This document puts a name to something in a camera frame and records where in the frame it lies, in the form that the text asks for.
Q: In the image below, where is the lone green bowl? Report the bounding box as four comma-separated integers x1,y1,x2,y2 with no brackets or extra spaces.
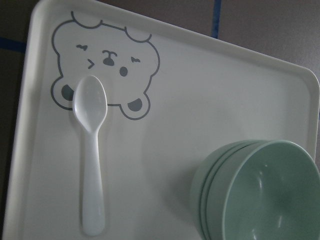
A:
206,140,320,240

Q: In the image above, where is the cream bear print tray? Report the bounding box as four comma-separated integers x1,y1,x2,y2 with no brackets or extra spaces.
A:
2,0,319,240

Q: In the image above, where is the green bowl on tray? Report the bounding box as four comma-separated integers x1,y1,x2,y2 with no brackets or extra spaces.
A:
189,140,252,225

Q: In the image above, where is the white plastic spoon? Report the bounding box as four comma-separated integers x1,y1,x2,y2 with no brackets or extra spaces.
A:
72,75,108,237

